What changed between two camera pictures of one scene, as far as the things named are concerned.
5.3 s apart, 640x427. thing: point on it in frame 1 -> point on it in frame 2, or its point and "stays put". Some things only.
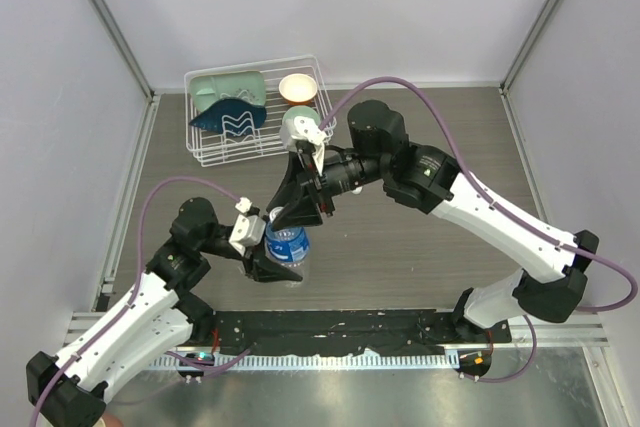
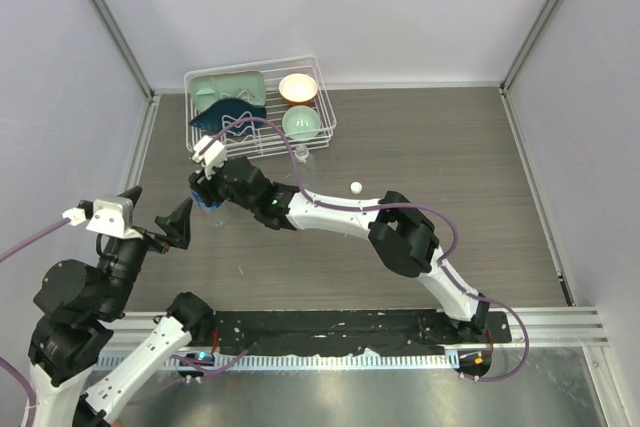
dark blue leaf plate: (231, 116) stays put
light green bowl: (299, 111) stays put
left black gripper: (258, 267) -> (177, 223)
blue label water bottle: (287, 246) -> (206, 206)
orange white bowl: (297, 89) stays put
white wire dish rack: (255, 109) stays put
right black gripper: (300, 205) -> (207, 187)
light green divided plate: (247, 86) stays put
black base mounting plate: (351, 330) stays put
